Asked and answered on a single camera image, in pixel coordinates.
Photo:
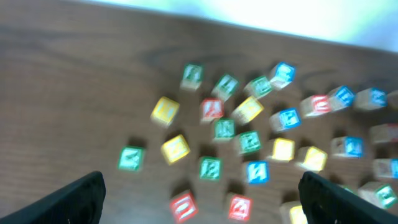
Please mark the green R block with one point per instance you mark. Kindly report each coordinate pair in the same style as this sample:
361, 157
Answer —
247, 143

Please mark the green Z block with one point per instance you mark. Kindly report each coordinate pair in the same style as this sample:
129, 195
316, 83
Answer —
258, 87

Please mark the blue L block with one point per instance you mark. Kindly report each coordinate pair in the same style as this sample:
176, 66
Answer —
385, 168

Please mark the green L block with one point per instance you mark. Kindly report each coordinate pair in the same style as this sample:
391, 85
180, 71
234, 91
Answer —
225, 87

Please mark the blue P block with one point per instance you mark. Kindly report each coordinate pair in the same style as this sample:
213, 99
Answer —
284, 120

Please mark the red U block lower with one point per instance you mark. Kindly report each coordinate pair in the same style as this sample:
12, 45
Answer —
183, 207

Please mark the yellow block bottom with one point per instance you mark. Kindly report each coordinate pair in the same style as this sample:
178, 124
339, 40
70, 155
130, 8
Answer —
292, 213

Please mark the green B block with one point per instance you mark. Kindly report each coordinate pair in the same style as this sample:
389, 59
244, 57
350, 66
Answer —
210, 168

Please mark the green 4 block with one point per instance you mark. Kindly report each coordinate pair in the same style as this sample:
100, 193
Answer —
348, 189

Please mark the yellow S block upper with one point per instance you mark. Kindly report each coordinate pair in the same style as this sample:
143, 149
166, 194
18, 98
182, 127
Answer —
247, 110

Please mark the blue 5 block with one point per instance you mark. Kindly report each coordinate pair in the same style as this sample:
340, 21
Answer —
370, 99

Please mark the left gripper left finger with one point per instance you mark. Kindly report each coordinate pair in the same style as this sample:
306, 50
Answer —
79, 202

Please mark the green block top left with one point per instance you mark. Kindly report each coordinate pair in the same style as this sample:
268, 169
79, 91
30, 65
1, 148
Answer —
192, 77

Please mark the red U block upper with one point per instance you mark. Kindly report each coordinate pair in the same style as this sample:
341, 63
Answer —
315, 105

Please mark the red E block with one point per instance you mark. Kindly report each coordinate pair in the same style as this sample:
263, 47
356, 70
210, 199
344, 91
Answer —
239, 207

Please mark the yellow K block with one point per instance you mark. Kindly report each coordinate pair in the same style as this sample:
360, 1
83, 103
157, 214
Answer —
165, 111

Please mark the yellow C block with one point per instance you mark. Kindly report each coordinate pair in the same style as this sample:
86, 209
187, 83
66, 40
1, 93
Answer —
280, 150

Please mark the green J block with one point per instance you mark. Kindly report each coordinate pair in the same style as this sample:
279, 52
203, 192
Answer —
378, 194

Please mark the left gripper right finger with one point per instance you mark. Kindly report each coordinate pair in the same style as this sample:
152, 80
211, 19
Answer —
324, 202

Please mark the blue block top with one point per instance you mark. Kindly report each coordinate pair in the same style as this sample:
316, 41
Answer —
282, 75

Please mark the red A block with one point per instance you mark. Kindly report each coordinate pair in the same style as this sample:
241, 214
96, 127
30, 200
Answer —
211, 108

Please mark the blue D block left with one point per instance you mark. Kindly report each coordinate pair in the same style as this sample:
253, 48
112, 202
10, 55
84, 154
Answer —
341, 98

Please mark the red I block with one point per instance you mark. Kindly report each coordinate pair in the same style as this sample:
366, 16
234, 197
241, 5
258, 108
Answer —
384, 133

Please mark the yellow S block lower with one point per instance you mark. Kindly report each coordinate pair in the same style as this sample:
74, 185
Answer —
175, 149

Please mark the red u block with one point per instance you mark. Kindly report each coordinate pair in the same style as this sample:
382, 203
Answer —
315, 105
183, 207

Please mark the green N block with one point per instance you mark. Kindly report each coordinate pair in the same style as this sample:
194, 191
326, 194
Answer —
224, 129

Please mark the blue 2 block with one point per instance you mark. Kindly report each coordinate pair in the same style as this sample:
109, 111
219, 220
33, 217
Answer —
256, 172

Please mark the green V block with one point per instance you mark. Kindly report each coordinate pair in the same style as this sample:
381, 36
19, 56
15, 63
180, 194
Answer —
131, 158

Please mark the yellow s block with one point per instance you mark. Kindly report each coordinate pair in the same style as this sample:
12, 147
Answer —
175, 149
247, 110

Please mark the blue T block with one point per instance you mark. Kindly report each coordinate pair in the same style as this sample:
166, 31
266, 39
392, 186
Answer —
347, 146

